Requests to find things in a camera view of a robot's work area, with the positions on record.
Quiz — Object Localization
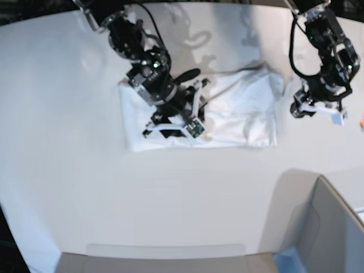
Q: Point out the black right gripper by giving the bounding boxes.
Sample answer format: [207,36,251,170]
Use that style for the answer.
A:
[142,69,208,139]

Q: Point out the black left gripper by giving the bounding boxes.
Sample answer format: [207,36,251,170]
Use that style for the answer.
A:
[290,81,353,118]

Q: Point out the white printed t-shirt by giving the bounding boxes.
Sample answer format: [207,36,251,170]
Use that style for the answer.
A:
[118,67,284,152]

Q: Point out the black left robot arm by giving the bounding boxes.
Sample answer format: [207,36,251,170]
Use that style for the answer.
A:
[286,1,361,118]

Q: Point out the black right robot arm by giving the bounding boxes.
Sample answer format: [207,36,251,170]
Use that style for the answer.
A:
[74,1,209,139]

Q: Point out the grey storage bin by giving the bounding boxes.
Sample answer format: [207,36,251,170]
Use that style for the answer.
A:
[273,176,363,272]

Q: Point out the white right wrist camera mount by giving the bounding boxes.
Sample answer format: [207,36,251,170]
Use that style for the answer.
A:
[142,79,212,140]

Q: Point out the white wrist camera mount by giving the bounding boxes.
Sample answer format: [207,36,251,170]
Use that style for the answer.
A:
[142,79,212,140]
[293,89,348,126]

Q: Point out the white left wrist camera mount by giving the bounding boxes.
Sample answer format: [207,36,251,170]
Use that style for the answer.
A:
[293,89,348,126]

